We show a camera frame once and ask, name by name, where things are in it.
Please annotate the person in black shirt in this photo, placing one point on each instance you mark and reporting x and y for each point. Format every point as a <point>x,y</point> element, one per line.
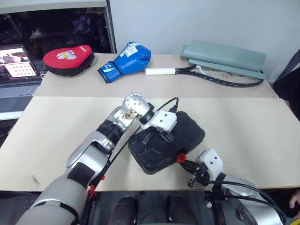
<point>290,82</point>

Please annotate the open laptop computer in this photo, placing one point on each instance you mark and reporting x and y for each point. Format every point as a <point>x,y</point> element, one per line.
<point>16,68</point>

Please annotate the blue boxing glove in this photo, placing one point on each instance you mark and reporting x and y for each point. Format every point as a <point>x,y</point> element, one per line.
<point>131,59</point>

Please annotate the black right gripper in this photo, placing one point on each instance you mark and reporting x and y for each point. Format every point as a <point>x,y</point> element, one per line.
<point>201,173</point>

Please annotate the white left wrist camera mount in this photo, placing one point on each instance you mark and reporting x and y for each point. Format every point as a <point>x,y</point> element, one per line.
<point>161,120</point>

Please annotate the grey metal frame post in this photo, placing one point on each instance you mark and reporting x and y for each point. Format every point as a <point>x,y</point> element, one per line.
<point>111,28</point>

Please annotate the red black punching pad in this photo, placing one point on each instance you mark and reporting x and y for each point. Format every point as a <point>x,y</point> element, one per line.
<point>68,59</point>

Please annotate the grey-green folded mat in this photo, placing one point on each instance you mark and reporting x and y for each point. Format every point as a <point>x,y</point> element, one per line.
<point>225,55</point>

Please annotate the bystander's bare hand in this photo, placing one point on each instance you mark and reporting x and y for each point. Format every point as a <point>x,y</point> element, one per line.
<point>295,199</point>

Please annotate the black plastic tool case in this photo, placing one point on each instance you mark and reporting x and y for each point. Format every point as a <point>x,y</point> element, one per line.
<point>187,131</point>

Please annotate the black table frame leg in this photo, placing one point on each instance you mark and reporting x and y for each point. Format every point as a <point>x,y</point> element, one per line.
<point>214,211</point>
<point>92,211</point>

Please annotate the dark rounded shape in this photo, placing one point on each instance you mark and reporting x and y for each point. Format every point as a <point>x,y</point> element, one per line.
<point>125,211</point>
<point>180,211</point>

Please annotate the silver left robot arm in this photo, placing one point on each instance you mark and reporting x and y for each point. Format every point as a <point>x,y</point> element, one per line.
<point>89,152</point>

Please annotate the black white-grip tennis racket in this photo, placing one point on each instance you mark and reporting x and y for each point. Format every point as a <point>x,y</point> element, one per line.
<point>159,71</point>

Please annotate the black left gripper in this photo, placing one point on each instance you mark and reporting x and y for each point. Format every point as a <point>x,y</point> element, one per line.
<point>165,136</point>

